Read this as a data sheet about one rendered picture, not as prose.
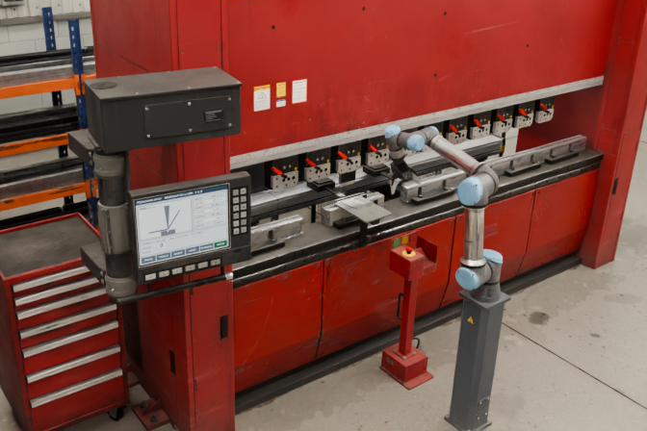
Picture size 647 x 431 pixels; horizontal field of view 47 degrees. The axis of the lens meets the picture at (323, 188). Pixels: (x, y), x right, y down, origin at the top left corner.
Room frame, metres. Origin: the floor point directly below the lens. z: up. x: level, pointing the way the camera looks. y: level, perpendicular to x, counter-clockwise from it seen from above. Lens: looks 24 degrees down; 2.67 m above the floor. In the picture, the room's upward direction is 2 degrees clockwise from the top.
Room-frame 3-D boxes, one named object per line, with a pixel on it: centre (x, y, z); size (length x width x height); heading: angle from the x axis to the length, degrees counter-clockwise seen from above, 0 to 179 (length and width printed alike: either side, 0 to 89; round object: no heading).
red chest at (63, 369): (3.08, 1.28, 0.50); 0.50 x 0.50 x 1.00; 37
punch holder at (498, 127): (4.42, -1.06, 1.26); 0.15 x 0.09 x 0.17; 127
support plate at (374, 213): (3.59, -0.21, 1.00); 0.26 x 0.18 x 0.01; 37
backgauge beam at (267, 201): (4.18, -0.27, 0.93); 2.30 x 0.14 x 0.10; 127
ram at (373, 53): (4.10, -0.64, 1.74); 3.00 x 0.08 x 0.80; 127
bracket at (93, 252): (2.71, 0.75, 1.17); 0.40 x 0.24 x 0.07; 127
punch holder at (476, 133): (4.30, -0.90, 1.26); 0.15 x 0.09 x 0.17; 127
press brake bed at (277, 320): (4.07, -0.67, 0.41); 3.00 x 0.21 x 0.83; 127
